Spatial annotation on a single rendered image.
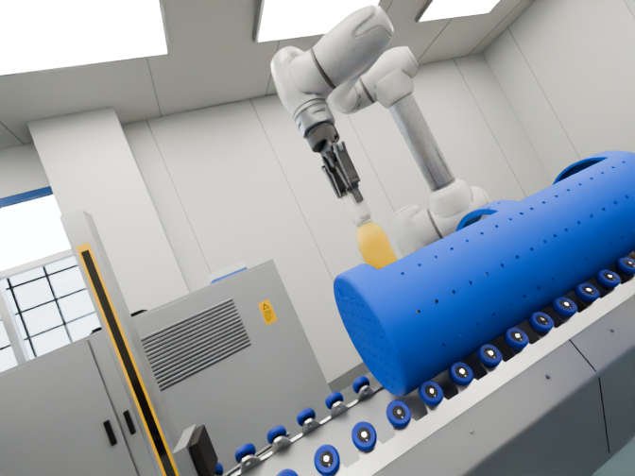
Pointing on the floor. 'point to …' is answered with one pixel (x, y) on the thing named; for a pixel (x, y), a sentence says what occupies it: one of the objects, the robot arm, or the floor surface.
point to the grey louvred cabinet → (167, 383)
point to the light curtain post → (123, 341)
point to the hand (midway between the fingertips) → (356, 206)
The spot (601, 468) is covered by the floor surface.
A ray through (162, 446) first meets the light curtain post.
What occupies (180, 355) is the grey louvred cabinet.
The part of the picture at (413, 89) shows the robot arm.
